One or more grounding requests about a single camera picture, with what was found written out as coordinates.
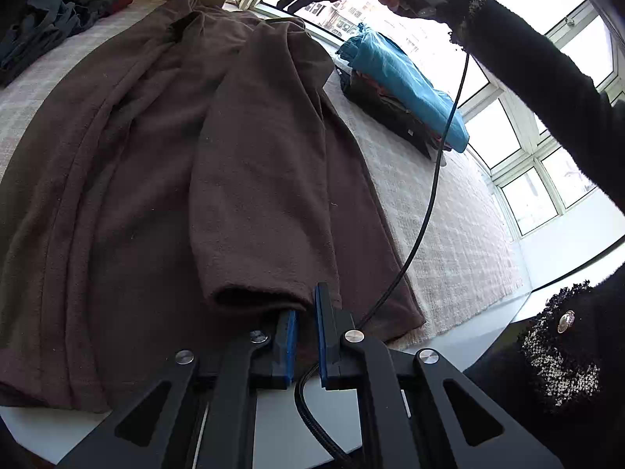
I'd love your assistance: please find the brown fleece garment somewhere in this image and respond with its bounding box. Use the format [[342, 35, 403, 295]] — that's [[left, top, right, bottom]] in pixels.
[[1, 0, 424, 413]]

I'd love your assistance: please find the person's right forearm black sleeve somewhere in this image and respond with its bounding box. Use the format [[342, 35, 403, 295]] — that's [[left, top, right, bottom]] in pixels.
[[436, 0, 625, 208]]

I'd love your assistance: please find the folded teal garment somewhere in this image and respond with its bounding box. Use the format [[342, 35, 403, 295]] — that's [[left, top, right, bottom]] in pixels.
[[338, 23, 470, 154]]

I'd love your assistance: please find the person's black tweed torso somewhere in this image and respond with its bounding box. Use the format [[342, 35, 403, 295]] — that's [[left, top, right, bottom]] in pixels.
[[464, 268, 624, 468]]

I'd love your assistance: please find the pink plaid table cloth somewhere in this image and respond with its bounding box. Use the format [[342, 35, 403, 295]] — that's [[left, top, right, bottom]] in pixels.
[[1, 0, 529, 349]]

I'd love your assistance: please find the dark blue-grey garment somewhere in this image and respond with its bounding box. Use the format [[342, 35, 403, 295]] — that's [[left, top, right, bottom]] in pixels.
[[1, 0, 80, 87]]

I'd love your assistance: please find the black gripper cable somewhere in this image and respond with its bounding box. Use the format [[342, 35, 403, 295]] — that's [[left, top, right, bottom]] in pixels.
[[293, 51, 473, 469]]

